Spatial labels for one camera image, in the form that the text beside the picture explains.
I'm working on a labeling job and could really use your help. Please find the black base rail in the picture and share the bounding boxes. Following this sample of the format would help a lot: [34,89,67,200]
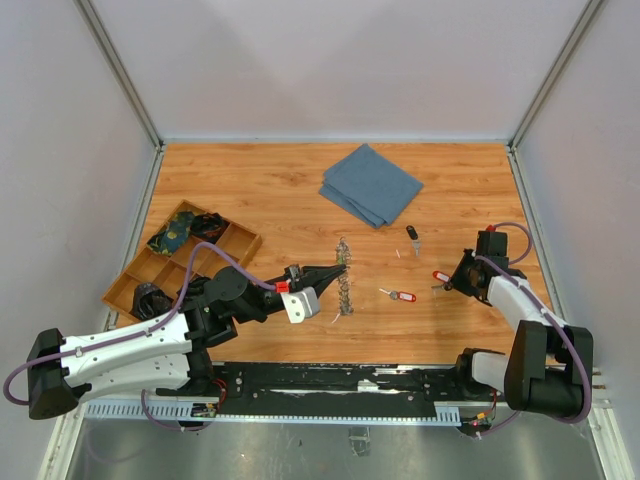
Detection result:
[154,361,481,421]

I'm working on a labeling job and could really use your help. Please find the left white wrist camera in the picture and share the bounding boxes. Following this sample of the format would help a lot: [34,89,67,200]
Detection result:
[281,287,320,324]

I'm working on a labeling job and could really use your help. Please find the key with black tag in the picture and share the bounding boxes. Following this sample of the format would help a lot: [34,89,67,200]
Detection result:
[406,225,421,257]

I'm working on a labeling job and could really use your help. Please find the metal disc with keyrings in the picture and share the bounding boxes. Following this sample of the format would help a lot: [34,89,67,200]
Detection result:
[335,237,354,316]

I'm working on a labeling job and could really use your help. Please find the blue yellow patterned cloth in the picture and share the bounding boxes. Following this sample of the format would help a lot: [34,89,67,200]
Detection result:
[146,211,195,257]

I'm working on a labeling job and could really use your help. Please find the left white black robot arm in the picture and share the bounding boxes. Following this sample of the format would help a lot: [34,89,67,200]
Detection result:
[27,264,347,420]

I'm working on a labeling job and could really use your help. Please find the dark bundle in tray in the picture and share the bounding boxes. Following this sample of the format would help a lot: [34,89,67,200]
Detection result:
[131,282,173,321]

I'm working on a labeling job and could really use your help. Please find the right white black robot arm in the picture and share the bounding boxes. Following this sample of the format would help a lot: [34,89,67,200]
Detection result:
[434,223,594,423]

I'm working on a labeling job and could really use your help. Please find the folded blue cloth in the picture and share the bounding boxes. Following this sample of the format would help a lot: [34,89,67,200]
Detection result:
[319,144,424,229]

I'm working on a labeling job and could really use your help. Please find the black bundle in tray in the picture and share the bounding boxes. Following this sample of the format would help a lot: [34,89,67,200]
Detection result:
[190,213,228,243]

